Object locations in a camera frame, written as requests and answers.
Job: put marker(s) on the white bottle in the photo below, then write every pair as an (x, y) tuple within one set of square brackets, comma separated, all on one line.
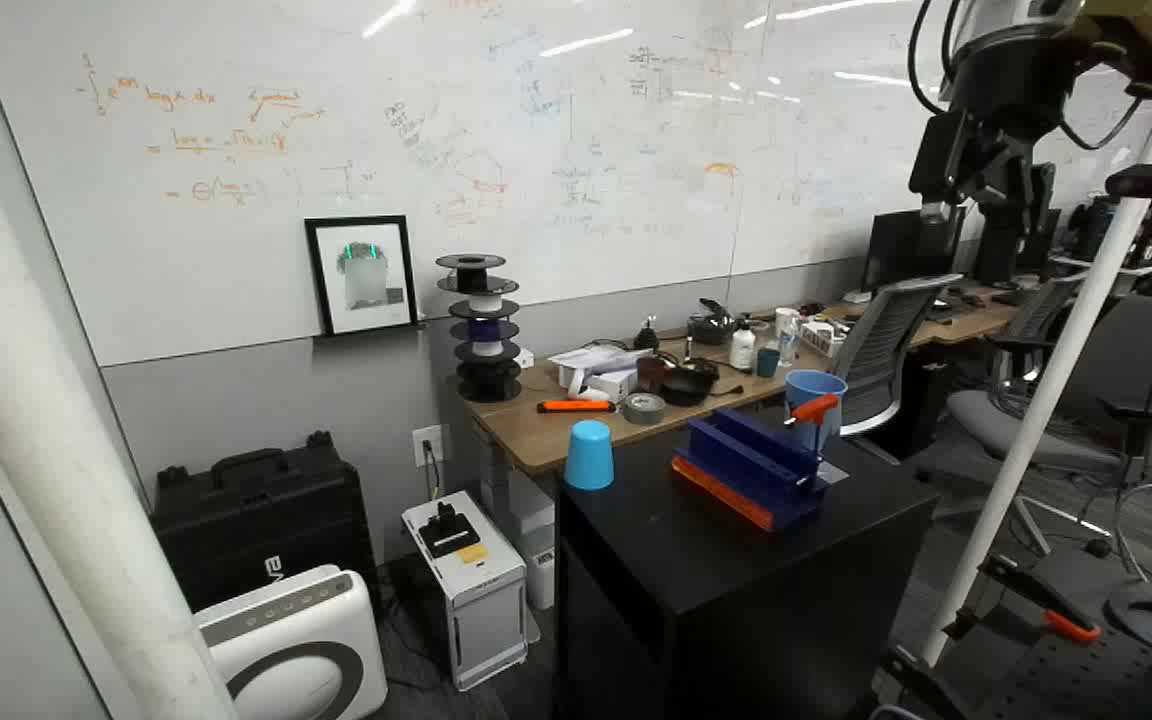
[(741, 348)]

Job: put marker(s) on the blue upright cup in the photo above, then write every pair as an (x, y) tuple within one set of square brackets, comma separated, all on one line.
[(802, 387)]

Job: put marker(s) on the white tripod pole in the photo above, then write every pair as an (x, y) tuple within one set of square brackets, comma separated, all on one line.
[(1034, 421)]

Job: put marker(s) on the wooden desk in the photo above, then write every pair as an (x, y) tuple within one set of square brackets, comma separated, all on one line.
[(530, 430)]

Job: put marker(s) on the black cabinet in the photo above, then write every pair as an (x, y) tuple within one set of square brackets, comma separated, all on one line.
[(677, 611)]

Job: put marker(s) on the white box unit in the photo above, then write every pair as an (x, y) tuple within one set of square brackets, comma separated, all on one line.
[(478, 585)]

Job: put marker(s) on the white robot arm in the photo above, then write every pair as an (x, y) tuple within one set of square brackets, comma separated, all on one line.
[(1004, 74)]

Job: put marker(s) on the white foreground pole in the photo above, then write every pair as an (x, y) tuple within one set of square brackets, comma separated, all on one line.
[(72, 487)]

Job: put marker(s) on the black hard case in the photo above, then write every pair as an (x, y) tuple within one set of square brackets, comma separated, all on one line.
[(256, 516)]

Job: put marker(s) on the grey tape roll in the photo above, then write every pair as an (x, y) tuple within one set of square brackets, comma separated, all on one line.
[(642, 411)]

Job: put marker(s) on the stack of filament spools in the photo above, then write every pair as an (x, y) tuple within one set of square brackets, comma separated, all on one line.
[(483, 326)]

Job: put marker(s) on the blue and orange rack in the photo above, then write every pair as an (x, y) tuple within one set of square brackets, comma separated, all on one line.
[(753, 471)]

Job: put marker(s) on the orange utility knife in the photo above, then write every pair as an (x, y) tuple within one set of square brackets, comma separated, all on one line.
[(575, 405)]

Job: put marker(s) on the white box on desk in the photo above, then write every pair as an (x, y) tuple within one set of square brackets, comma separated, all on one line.
[(576, 366)]

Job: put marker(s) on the framed portrait picture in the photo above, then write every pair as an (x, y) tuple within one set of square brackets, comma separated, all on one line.
[(360, 274)]

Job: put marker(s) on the wall power outlet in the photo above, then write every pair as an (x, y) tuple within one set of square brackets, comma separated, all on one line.
[(429, 446)]

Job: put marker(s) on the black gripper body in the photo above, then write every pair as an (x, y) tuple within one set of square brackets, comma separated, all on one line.
[(960, 157)]

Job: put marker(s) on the white air purifier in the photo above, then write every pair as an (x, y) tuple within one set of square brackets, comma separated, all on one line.
[(303, 648)]

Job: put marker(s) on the light blue inverted cup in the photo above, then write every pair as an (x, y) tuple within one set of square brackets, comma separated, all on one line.
[(589, 458)]

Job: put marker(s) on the orange black clamp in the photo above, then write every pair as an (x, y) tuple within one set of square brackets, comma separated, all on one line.
[(1051, 611)]

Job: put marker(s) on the orange handled tool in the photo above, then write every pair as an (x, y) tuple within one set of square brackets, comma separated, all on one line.
[(809, 411)]

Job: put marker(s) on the black bowl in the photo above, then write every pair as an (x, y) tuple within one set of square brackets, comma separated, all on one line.
[(688, 387)]

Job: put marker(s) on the black computer monitor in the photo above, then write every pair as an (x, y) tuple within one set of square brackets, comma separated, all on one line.
[(909, 247)]

